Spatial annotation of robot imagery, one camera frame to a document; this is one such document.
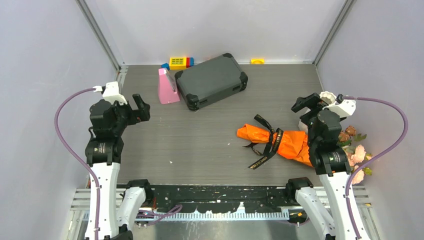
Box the orange flower bouquet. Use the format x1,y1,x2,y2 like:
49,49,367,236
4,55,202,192
236,123,373,170

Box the black ribbon gold lettering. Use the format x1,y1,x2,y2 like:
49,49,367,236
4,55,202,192
243,114,284,170

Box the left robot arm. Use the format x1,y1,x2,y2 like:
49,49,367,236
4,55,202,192
84,94,154,240

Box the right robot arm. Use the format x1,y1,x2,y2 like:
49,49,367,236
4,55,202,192
285,91,370,240

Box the white ribbed vase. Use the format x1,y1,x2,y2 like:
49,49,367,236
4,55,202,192
298,91,336,133

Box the yellow toy block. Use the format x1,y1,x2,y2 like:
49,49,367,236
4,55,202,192
169,57,188,71

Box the small yellow toy piece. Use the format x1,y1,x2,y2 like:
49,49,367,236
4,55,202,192
250,58,265,65

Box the red blue toy block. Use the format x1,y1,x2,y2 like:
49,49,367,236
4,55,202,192
185,57,195,68

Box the dark grey hard case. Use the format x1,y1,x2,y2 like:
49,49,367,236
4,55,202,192
174,52,248,111

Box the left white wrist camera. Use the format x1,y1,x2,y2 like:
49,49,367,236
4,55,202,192
93,81,128,106

